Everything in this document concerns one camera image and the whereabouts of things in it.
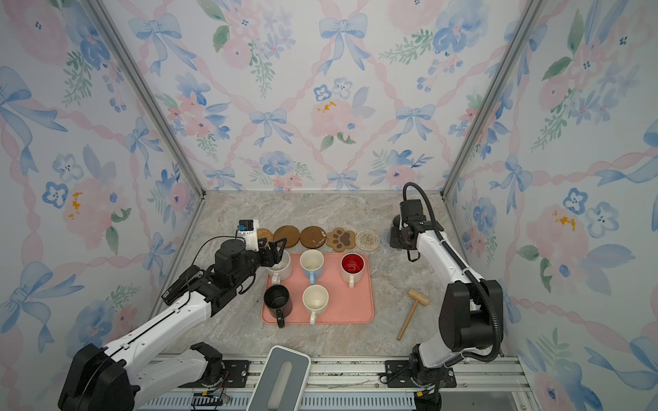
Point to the cork paw coaster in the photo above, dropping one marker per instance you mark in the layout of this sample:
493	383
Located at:
340	240

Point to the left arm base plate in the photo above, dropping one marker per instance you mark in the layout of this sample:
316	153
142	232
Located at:
234	372

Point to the pink tray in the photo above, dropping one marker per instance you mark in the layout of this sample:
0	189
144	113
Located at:
346	306

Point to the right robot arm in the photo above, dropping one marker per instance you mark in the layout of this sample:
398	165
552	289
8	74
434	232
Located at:
471	321

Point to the wooden mallet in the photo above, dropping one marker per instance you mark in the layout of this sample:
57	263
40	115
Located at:
418	299

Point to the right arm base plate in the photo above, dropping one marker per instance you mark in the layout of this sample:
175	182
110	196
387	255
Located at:
398	374

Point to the dark brown round coaster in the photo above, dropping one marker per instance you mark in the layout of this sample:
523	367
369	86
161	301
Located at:
313	237

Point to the black mug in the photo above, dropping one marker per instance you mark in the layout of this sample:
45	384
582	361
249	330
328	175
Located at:
278	302

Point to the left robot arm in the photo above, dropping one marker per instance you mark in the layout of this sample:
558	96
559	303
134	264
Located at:
122	375

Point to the rattan woven coaster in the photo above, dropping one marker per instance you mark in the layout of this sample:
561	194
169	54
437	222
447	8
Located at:
264	235

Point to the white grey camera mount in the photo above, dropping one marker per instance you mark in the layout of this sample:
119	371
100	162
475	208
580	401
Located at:
282	382

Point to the light blue mug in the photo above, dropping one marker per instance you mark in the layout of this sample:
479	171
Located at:
312	262

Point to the white multicolour woven coaster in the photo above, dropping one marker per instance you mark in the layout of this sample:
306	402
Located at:
368	240

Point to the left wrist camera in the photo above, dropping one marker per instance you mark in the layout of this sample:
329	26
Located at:
247	229

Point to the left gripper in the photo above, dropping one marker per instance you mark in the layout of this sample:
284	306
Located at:
276	255

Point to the white speckled mug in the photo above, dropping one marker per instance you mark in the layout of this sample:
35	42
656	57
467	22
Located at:
282	270

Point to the cream white mug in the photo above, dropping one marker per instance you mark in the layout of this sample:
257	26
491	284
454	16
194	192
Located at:
315	300

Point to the black stapler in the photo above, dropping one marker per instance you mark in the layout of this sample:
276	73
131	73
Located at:
182	285

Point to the plain wooden round coaster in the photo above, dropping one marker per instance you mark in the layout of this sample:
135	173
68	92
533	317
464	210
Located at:
290	233

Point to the pink mug red inside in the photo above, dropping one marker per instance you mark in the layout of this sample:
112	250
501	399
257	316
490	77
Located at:
352	268

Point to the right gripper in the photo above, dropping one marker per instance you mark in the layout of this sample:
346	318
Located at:
395	238

